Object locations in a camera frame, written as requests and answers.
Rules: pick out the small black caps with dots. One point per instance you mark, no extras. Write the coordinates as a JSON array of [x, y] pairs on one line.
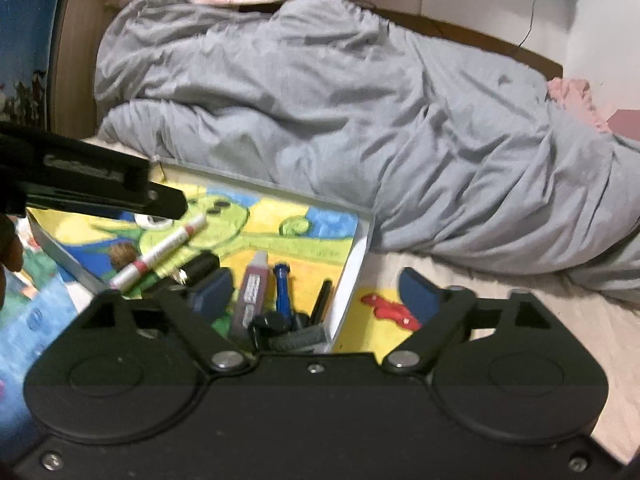
[[272, 325]]

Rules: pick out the blue dotted wall hanging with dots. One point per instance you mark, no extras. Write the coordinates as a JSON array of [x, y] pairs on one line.
[[25, 40]]

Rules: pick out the yellow drawing with red figure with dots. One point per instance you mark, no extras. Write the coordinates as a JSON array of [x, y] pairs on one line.
[[380, 310]]

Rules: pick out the grey duvet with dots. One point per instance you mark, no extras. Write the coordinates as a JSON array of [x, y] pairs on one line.
[[350, 135]]

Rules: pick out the dark brown headboard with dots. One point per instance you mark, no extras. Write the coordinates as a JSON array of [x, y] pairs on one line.
[[475, 40]]

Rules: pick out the blue painted drawing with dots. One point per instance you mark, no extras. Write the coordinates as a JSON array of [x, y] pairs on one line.
[[35, 330]]

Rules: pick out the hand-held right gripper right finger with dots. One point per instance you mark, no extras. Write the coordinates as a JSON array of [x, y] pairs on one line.
[[419, 292]]

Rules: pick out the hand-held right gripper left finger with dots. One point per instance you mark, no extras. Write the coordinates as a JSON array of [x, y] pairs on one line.
[[212, 290]]

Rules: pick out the black cylindrical object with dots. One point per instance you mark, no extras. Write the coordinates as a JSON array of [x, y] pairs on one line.
[[200, 266]]

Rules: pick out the wooden bed frame board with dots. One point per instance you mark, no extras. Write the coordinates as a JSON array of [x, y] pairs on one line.
[[80, 55]]

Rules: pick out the white marker with red caps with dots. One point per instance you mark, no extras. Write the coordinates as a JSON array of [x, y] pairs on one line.
[[157, 255]]

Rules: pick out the green and yellow drawing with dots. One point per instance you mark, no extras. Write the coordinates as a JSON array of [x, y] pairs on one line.
[[280, 235]]

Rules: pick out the blue pen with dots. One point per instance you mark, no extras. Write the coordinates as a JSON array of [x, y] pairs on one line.
[[282, 290]]

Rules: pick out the black pen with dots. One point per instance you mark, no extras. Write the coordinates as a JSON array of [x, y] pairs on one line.
[[322, 302]]

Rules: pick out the grey shallow tray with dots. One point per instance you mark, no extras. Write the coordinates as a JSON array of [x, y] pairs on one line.
[[357, 270]]

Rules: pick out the red glue tube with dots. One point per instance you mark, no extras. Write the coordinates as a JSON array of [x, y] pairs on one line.
[[250, 292]]

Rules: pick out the crumpled pink cloth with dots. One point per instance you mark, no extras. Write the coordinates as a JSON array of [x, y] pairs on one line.
[[575, 100]]

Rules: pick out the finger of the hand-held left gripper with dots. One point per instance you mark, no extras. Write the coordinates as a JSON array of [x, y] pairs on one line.
[[165, 202]]

